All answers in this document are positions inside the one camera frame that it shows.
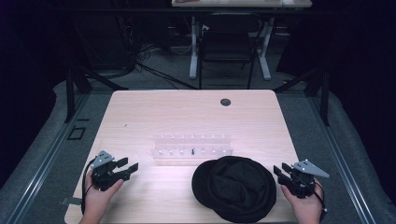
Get clear acrylic rack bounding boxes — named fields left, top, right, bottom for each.
left=150, top=133, right=234, bottom=163

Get black hat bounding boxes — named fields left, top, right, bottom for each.
left=191, top=155, right=277, bottom=224

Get aluminium floor rail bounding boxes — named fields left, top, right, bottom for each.
left=6, top=92, right=92, bottom=224
left=306, top=92, right=379, bottom=224

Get black floor cables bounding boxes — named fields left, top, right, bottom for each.
left=135, top=43, right=200, bottom=91

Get black metal stand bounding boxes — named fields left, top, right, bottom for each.
left=273, top=67, right=331, bottom=127
left=64, top=60, right=129, bottom=123

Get grey tape piece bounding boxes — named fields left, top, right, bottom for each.
left=60, top=196, right=83, bottom=206

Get person's right hand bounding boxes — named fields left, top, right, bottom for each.
left=280, top=178, right=325, bottom=224

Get white desk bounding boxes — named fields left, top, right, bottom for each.
left=171, top=0, right=313, bottom=81

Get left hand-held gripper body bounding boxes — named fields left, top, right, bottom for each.
left=90, top=149, right=132, bottom=192

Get black tape marks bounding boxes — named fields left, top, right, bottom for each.
left=66, top=118, right=91, bottom=141

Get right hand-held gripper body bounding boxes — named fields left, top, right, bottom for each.
left=277, top=159, right=331, bottom=200

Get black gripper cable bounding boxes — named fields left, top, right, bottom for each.
left=312, top=179, right=329, bottom=217
left=80, top=158, right=97, bottom=216

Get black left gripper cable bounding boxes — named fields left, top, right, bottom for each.
left=80, top=158, right=97, bottom=216

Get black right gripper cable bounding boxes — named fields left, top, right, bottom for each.
left=312, top=179, right=329, bottom=217

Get person's left hand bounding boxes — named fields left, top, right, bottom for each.
left=82, top=170, right=125, bottom=219

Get black chair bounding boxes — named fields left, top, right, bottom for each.
left=197, top=12, right=263, bottom=91

